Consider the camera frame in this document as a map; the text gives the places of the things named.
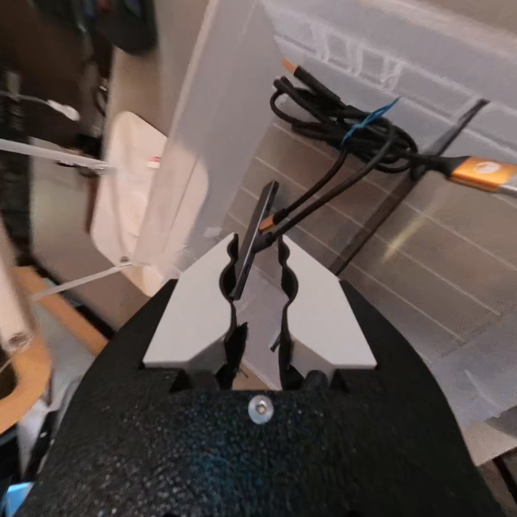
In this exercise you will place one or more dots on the blue twist tie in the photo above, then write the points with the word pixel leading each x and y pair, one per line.
pixel 355 128

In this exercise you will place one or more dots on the wood-rimmed dark panel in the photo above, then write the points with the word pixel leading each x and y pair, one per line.
pixel 64 319

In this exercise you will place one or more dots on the white panel stand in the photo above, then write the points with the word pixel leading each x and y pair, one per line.
pixel 133 181

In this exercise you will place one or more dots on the dark grey usb hub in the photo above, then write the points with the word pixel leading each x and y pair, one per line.
pixel 258 226

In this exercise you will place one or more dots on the clear plastic bin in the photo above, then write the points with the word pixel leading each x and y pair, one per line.
pixel 404 282

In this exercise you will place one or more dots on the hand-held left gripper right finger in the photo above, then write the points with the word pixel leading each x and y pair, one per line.
pixel 331 323

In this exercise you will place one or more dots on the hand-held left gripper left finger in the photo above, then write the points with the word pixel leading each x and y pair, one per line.
pixel 185 323

